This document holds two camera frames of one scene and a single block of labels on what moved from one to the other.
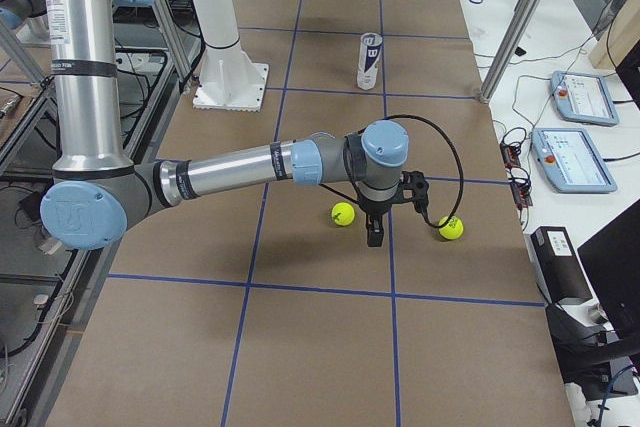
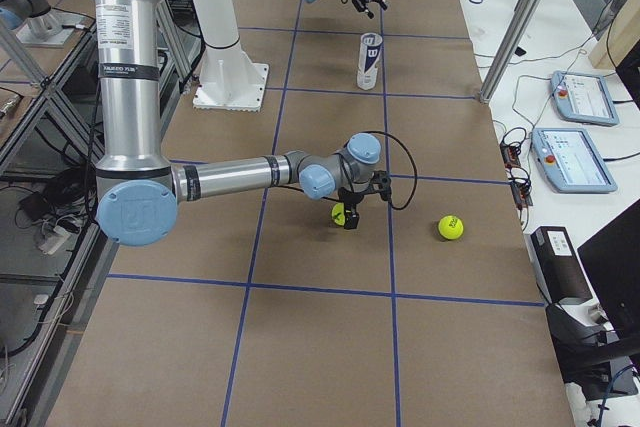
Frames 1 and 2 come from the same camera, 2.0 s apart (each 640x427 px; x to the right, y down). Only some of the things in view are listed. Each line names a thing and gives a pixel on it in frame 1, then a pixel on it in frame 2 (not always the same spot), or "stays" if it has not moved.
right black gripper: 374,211 to 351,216
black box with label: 560,268 stays
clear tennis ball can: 370,47 stays
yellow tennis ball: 343,214 stays
